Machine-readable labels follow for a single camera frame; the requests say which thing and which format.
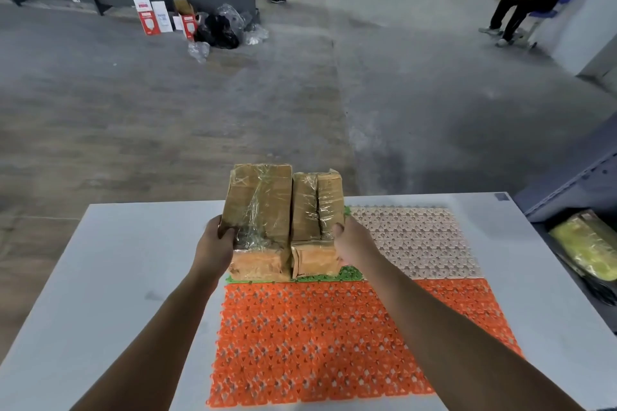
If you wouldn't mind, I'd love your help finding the green perforated plastic mat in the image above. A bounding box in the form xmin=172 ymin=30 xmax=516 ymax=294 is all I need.
xmin=225 ymin=205 xmax=363 ymax=285

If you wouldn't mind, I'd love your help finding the tall red white carton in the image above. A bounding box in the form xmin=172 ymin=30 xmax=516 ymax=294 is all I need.
xmin=131 ymin=0 xmax=161 ymax=36

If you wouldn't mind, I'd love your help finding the person's left forearm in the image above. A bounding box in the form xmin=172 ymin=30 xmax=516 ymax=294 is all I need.
xmin=69 ymin=268 xmax=220 ymax=411

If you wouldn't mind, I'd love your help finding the person's right forearm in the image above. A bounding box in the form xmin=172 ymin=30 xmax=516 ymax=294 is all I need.
xmin=361 ymin=261 xmax=587 ymax=411

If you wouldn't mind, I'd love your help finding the black rubbish bag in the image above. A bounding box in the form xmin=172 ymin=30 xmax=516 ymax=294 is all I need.
xmin=195 ymin=13 xmax=240 ymax=50

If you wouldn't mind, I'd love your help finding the person's left hand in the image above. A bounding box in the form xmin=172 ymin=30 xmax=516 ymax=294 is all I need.
xmin=190 ymin=214 xmax=240 ymax=281

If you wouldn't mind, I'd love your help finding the white table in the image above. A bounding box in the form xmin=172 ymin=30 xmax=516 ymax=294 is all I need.
xmin=0 ymin=192 xmax=617 ymax=411

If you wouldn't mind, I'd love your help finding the taped parcel with white label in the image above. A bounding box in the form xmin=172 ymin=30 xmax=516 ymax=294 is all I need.
xmin=221 ymin=164 xmax=294 ymax=281

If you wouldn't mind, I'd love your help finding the dark blue metal shelf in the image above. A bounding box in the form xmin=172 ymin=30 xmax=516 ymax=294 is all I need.
xmin=513 ymin=109 xmax=617 ymax=335

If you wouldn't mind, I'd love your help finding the yellow parcel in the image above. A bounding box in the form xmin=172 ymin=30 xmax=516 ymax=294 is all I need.
xmin=549 ymin=209 xmax=617 ymax=281

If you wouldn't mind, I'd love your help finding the taped brown parcel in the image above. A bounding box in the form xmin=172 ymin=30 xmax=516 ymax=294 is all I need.
xmin=291 ymin=168 xmax=346 ymax=279

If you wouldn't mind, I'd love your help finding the clear plastic bag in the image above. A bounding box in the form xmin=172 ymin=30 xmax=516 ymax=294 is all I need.
xmin=214 ymin=3 xmax=247 ymax=36
xmin=188 ymin=41 xmax=211 ymax=64
xmin=240 ymin=22 xmax=269 ymax=46

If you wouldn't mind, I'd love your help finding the person's right hand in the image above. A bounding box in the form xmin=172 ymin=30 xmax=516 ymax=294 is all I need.
xmin=331 ymin=215 xmax=386 ymax=281

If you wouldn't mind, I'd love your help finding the white perforated plastic mat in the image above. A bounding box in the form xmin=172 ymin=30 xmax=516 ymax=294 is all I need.
xmin=346 ymin=205 xmax=483 ymax=281

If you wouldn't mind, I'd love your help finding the orange perforated plastic mat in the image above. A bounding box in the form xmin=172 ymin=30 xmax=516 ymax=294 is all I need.
xmin=206 ymin=278 xmax=524 ymax=409

